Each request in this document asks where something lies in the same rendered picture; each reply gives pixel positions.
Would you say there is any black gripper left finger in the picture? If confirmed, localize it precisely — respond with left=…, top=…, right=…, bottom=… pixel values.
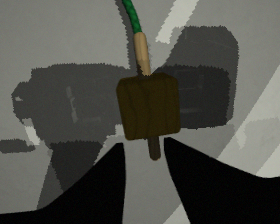
left=0, top=143, right=126, bottom=224

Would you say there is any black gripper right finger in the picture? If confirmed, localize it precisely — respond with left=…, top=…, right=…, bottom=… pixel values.
left=164, top=137, right=280, bottom=224

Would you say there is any wooden stick with dark green string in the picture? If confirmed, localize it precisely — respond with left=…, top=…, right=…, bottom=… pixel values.
left=121, top=0, right=161, bottom=161

